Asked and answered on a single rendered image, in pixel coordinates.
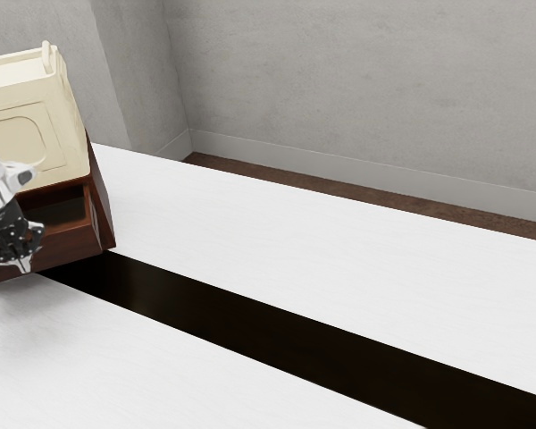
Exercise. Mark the dark brown wooden cabinet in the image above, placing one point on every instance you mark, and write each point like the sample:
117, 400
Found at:
105, 214

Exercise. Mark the cream box with lid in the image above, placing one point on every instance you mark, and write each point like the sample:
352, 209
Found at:
36, 129

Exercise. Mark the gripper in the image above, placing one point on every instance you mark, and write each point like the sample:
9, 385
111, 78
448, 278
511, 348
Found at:
2, 232

